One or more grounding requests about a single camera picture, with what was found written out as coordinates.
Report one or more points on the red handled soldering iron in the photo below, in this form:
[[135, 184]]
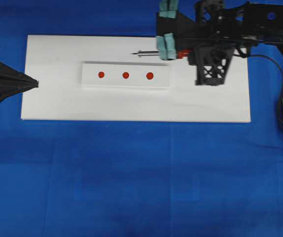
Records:
[[146, 52]]

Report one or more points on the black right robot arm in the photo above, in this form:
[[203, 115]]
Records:
[[263, 23]]

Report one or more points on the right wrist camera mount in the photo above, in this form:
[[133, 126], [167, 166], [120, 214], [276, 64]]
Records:
[[211, 66]]

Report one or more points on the small white raised plate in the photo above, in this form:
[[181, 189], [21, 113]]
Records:
[[125, 75]]

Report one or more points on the large white base board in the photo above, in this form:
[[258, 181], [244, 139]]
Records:
[[56, 63]]

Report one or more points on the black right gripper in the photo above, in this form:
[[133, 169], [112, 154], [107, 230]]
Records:
[[217, 33]]

